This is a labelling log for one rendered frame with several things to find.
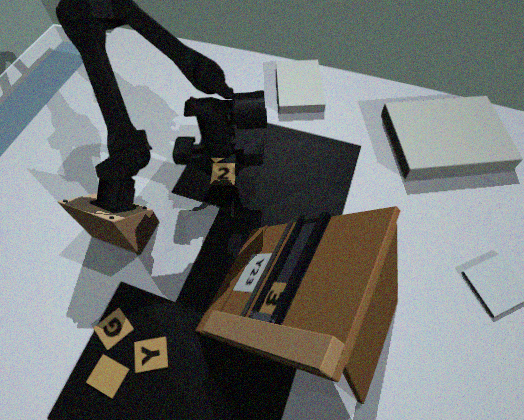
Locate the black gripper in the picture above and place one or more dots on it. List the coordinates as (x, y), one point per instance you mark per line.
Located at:
(249, 152)

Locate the white paper ticket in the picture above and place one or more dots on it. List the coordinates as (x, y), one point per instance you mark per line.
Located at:
(252, 272)

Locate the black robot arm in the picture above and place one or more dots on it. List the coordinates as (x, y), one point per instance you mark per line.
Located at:
(85, 23)

